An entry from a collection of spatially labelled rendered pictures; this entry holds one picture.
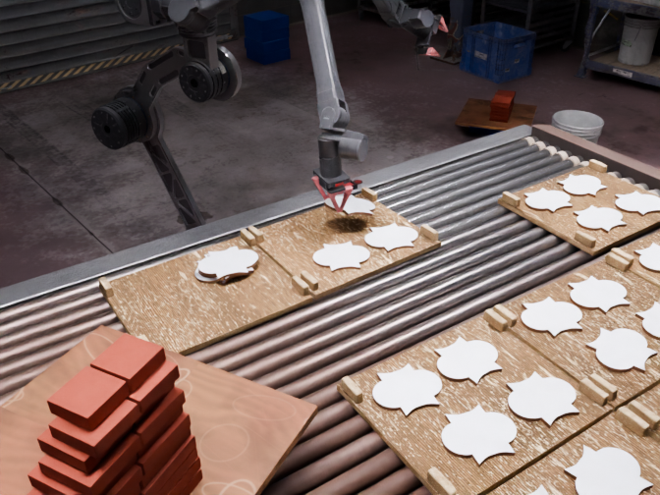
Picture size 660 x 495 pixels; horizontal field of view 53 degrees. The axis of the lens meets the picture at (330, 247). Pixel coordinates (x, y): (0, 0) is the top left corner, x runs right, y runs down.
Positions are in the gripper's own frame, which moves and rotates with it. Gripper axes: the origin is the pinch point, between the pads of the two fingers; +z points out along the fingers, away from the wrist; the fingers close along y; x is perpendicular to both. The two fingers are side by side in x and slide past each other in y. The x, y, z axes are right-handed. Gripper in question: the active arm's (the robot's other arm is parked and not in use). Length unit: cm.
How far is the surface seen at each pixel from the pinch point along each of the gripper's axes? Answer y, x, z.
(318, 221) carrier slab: 6.6, 2.1, 8.1
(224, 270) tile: -9.7, 34.9, 3.8
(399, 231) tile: -9.6, -14.8, 8.6
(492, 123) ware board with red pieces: 202, -213, 94
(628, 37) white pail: 254, -387, 77
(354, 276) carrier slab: -22.0, 5.6, 8.9
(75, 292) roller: 6, 70, 7
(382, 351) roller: -47, 12, 12
